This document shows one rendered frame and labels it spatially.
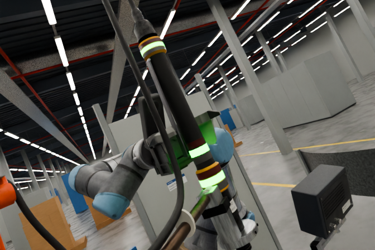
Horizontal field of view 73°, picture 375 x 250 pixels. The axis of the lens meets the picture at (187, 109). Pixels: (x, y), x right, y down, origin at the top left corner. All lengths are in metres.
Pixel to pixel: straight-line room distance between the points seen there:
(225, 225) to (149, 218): 1.90
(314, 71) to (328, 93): 0.96
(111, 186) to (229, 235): 0.30
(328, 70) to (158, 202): 9.40
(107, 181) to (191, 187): 1.87
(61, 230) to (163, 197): 6.22
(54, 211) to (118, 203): 7.71
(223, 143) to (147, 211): 1.53
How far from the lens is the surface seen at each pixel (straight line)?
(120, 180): 0.63
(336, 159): 2.64
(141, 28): 0.47
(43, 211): 8.36
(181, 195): 0.34
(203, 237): 1.21
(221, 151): 0.86
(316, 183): 1.20
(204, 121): 0.46
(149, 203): 2.30
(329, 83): 10.73
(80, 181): 0.72
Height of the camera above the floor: 1.64
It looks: 5 degrees up
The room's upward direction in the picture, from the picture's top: 25 degrees counter-clockwise
